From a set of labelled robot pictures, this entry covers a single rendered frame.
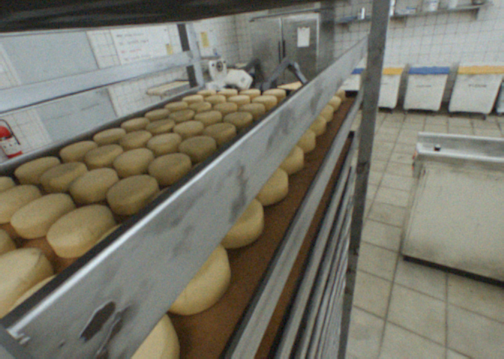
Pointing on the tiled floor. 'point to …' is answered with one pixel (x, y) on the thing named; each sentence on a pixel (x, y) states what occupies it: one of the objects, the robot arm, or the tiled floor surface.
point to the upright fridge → (318, 43)
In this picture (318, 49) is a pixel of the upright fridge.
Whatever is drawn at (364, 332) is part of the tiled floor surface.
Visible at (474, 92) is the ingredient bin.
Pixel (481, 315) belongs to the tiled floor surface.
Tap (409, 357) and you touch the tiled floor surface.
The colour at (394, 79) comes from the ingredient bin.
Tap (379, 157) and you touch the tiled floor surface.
